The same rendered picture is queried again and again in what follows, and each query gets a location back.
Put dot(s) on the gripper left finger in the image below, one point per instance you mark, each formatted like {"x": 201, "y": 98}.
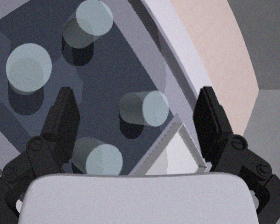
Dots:
{"x": 44, "y": 154}

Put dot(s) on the clear glass jar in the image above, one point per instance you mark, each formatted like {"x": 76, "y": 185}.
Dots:
{"x": 91, "y": 20}
{"x": 148, "y": 108}
{"x": 92, "y": 156}
{"x": 28, "y": 68}

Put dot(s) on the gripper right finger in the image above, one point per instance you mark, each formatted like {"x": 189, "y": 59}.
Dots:
{"x": 230, "y": 153}

